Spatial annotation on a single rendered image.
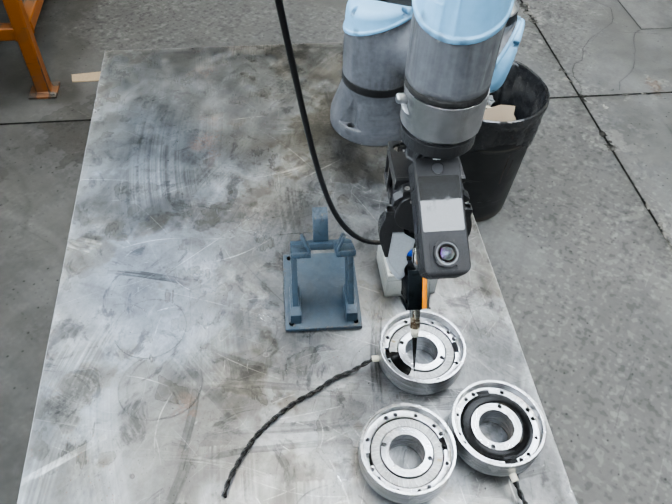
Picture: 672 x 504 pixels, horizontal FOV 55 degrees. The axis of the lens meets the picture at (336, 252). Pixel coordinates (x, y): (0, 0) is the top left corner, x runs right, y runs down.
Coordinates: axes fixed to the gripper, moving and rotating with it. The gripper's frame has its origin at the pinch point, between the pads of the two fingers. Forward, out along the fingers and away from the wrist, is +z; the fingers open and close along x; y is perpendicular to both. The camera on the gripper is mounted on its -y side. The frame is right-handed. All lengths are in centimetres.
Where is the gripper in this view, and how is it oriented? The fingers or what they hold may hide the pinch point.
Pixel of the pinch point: (415, 275)
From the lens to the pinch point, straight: 74.9
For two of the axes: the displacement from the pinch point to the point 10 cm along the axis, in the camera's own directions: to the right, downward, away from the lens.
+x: -10.0, 0.4, -0.8
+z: -0.3, 6.5, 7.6
